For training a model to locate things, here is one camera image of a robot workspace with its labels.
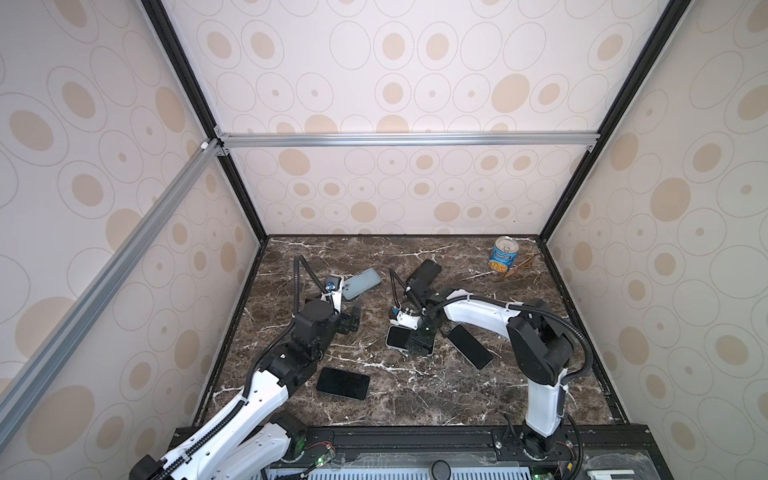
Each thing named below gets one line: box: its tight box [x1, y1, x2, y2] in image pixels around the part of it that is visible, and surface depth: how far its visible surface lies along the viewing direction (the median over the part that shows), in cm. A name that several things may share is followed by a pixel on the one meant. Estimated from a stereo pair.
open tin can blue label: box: [489, 236, 519, 273], surface depth 106 cm
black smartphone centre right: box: [446, 324, 493, 370], surface depth 92 cm
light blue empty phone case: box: [342, 268, 382, 301], surface depth 108 cm
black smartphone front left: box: [316, 367, 370, 400], surface depth 87 cm
